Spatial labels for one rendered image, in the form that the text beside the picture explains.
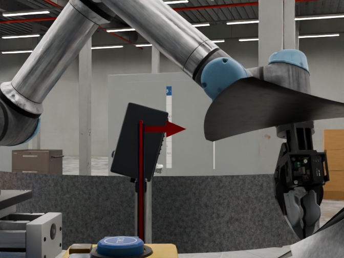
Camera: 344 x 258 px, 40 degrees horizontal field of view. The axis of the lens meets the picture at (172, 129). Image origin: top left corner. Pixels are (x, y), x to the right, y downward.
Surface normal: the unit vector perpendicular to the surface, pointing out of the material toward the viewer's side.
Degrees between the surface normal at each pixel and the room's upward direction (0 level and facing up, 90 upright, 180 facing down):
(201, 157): 90
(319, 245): 55
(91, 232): 90
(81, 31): 124
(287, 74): 74
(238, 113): 163
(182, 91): 90
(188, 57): 100
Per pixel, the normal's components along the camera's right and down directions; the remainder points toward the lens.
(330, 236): -0.64, -0.57
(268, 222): 0.40, 0.00
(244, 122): 0.09, 0.95
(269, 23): -0.27, 0.00
